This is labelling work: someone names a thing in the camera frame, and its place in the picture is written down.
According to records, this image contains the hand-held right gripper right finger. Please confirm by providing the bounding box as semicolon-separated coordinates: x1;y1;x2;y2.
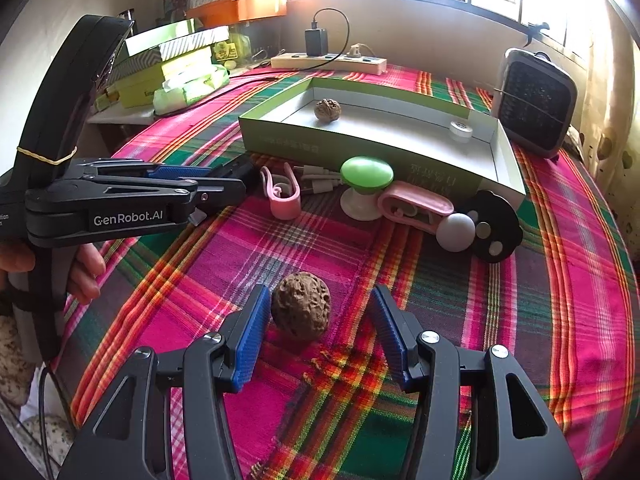
371;284;583;480

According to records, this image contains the orange tray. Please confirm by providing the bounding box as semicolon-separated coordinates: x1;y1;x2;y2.
186;0;288;28

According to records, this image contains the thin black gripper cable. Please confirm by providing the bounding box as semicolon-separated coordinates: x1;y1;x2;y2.
36;365;66;480

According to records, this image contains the green tissue pack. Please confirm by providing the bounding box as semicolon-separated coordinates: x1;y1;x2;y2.
152;64;231;113

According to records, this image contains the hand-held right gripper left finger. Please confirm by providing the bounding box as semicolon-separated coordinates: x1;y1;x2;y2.
57;284;273;480

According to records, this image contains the black power cord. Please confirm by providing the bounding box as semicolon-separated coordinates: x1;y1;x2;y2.
150;72;311;118

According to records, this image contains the cream power strip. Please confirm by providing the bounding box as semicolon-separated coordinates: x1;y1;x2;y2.
270;52;388;76

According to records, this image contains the black window clamp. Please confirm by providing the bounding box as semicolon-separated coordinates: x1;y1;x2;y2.
525;21;551;47

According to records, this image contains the black charger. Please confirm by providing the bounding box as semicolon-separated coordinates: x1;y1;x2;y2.
305;20;329;57

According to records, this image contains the green-topped white stand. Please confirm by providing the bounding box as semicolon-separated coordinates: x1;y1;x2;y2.
340;156;394;221

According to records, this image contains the black charger cable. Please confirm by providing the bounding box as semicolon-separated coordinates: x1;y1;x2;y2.
311;8;352;56

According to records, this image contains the pitted round walnut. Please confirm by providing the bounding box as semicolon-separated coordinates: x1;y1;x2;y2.
270;272;332;342

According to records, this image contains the grey space heater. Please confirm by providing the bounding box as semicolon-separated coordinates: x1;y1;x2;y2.
490;47;579;160

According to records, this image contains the floral cloth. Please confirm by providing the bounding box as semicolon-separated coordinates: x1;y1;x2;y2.
0;305;76;466

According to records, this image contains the wrinkled walnut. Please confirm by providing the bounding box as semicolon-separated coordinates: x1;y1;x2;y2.
314;98;342;121

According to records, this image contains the white USB cable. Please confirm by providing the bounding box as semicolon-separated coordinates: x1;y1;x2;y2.
287;164;346;195

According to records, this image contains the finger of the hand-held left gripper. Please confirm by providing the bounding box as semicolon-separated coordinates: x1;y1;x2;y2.
75;158;213;181
75;177;248;216

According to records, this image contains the white ball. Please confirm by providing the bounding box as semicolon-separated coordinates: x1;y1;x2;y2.
436;213;476;252

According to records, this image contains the yellow-green box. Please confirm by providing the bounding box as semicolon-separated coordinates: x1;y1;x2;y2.
117;57;216;109

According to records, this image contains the small pink clip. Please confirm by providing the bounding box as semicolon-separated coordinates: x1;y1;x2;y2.
259;162;302;220

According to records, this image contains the green cardboard box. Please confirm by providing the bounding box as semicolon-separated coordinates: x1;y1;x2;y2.
238;76;527;211

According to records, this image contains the striped-edge flat box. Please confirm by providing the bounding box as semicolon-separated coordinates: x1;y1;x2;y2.
122;17;231;58

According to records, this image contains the zigzag-edge flat box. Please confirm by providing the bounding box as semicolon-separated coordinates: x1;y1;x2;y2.
107;46;213;81

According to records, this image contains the person's left hand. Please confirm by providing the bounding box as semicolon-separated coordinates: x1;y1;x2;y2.
64;241;107;306

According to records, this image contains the black round plug adapter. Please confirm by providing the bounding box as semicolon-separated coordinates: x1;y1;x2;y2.
457;189;523;264

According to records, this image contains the white side shelf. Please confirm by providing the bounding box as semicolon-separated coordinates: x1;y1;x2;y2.
87;104;162;127

